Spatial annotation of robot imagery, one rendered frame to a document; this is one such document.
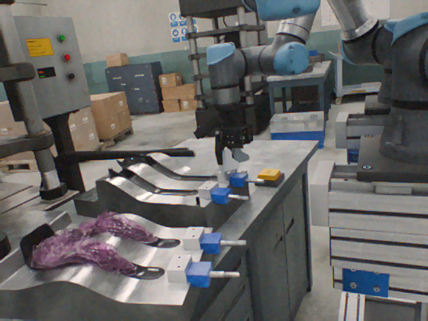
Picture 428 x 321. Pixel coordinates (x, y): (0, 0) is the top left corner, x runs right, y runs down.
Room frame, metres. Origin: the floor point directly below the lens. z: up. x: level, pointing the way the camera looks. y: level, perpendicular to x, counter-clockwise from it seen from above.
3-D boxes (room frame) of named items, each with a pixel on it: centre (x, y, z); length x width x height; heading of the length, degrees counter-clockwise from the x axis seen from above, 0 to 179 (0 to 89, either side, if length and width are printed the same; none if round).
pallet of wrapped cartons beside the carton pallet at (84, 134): (4.82, 2.28, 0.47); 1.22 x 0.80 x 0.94; 72
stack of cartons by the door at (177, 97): (7.83, 0.57, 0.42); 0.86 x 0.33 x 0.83; 68
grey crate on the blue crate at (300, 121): (4.07, -1.03, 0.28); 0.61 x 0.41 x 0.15; 68
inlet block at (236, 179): (0.92, -0.07, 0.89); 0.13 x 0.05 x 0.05; 59
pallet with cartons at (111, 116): (5.80, 2.04, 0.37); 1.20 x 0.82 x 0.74; 76
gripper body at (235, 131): (0.93, -0.06, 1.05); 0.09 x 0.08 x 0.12; 59
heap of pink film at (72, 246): (0.68, 0.30, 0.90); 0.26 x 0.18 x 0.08; 76
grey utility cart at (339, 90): (6.28, -2.79, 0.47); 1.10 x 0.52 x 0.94; 75
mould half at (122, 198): (1.02, 0.19, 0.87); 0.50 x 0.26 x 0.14; 59
